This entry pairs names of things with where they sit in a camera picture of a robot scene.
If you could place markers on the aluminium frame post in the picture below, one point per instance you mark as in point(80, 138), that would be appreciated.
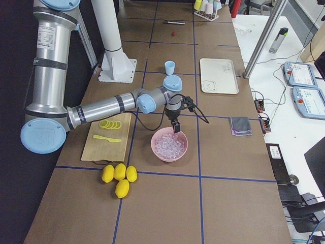
point(269, 26)

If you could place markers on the yellow lemon right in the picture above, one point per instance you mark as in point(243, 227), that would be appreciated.
point(131, 173)

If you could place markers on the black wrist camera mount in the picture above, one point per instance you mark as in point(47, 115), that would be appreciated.
point(187, 103)

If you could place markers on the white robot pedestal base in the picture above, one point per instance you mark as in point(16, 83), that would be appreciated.
point(116, 66)

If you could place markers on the yellow plastic knife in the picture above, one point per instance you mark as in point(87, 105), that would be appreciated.
point(113, 140)

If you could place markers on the yellow lemon slices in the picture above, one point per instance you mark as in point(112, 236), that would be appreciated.
point(110, 124)

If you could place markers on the lower teach pendant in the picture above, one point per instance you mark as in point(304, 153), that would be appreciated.
point(309, 102)

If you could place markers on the pink bowl of ice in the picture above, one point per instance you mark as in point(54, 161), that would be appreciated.
point(169, 146)

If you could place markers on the light blue paper cup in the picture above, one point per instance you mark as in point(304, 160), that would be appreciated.
point(170, 67)

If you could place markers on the cream bear serving tray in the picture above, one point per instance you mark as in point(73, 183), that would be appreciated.
point(218, 76)

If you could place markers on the wooden cutting board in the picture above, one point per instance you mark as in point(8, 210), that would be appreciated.
point(100, 149)

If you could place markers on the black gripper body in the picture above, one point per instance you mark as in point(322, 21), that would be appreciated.
point(173, 116)

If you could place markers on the grey folded cloth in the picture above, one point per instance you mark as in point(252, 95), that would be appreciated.
point(240, 126)

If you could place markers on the yellow lemon front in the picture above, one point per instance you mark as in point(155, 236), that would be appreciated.
point(122, 188)

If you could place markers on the yellow lemon middle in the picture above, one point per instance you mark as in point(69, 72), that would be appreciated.
point(120, 172)

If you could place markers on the upper teach pendant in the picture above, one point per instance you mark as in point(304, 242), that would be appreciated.
point(299, 74)

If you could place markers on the yellow lemon left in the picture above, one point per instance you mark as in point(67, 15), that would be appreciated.
point(107, 174)

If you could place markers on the pink cup on rack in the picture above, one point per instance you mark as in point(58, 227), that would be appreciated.
point(209, 8)

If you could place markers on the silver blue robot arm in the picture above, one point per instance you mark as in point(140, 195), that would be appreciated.
point(47, 120)

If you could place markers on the steel muddler with black tip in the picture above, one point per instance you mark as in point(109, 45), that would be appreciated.
point(174, 22)

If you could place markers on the black power box with label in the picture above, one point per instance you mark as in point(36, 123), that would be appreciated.
point(278, 165)

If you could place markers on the blue cup on rack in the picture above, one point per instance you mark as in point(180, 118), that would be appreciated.
point(217, 5)

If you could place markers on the teach pendant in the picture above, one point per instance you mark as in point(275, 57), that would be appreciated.
point(299, 74)
point(309, 102)

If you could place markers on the black orange connector block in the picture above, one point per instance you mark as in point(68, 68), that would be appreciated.
point(265, 126)
point(259, 105)

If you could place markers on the cup rack with handle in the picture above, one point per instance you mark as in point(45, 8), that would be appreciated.
point(207, 16)

